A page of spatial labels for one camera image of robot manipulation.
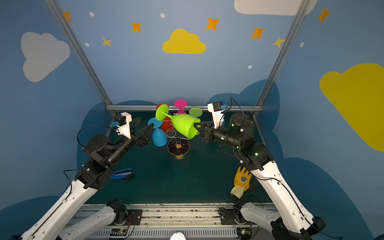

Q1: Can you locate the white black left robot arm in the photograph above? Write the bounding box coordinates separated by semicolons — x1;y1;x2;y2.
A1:
11;113;155;240

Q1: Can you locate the aluminium back frame rail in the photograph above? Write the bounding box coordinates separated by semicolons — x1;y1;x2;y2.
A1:
106;105;263;112

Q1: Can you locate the red wine glass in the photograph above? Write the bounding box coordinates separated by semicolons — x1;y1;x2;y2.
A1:
155;104;173;132

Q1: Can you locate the gold wire wine glass rack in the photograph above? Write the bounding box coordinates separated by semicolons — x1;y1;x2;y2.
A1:
164;112;196;160

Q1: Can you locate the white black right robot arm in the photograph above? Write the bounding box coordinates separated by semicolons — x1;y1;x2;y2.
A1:
194;113;326;240

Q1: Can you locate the green wine glass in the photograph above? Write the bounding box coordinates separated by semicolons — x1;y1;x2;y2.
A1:
189;107;203;118
156;104;201;139

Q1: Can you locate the green wine glass back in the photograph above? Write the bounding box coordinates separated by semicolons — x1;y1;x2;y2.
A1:
189;107;203;118

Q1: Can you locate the aluminium right frame post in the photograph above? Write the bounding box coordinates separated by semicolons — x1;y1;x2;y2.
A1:
256;0;311;108

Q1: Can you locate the aluminium left frame post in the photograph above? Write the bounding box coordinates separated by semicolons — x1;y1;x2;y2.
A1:
45;0;113;107

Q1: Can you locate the yellow work glove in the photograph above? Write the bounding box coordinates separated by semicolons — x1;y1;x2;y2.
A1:
230;167;252;199

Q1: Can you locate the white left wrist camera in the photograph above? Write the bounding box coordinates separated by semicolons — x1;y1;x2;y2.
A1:
112;112;132;139

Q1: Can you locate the magenta wine glass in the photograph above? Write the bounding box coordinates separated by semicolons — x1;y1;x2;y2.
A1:
174;100;188;114

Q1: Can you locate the blue wine glass left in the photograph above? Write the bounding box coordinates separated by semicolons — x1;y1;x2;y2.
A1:
148;118;168;147

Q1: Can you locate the green wine glass front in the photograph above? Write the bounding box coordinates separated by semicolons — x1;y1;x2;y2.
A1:
156;104;201;139

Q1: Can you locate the aluminium frame post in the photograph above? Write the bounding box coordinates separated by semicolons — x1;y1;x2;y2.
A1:
256;0;311;108
45;0;113;107

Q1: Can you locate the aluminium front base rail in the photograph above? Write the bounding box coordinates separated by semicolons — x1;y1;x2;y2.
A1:
64;202;289;240

